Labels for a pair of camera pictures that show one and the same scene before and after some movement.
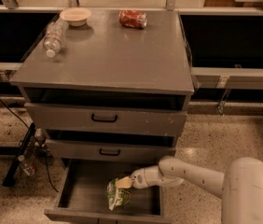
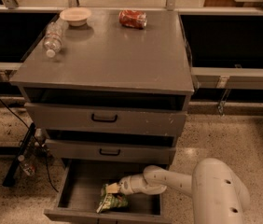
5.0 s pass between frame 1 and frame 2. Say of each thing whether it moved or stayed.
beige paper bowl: stayed
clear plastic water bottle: stayed
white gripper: moved
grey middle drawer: stayed
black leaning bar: stayed
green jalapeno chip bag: moved
